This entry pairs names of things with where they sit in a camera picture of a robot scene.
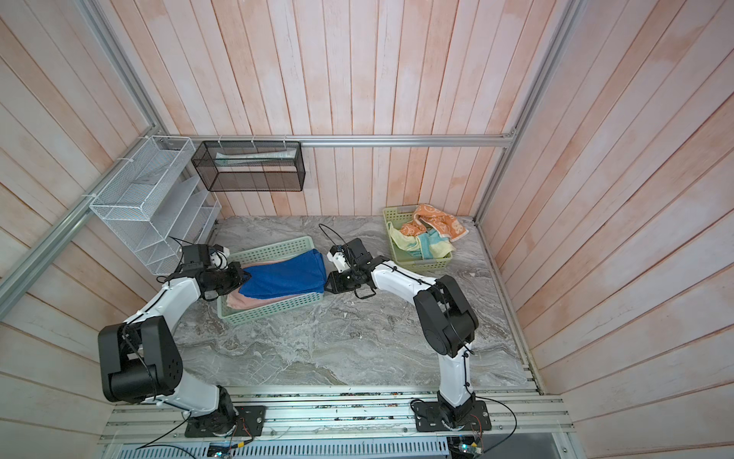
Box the blue towel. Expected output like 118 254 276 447
238 250 327 299

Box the light green yellow towel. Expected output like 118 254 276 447
387 222 455 259

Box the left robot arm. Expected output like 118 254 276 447
97 244 250 436

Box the white wire mesh shelf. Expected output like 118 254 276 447
91 136 222 277

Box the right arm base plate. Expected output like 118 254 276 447
409 399 492 432

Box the pink towel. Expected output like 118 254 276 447
227 262 294 311

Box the aluminium rail frame front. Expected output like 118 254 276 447
96 386 585 458

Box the yellow-green plastic basket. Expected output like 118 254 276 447
382 206 453 273

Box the aluminium wall rail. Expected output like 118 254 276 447
161 133 515 148

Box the orange patterned towel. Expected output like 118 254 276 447
399 204 468 242

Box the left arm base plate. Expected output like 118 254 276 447
185 405 267 438

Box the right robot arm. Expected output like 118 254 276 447
325 238 491 432

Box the mint green plastic basket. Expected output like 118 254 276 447
217 235 323 326

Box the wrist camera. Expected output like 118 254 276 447
327 245 352 273
208 245 229 270

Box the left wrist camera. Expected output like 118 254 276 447
208 245 229 270

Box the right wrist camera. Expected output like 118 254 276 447
327 245 352 273

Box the black wire mesh basket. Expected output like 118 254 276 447
192 140 306 192

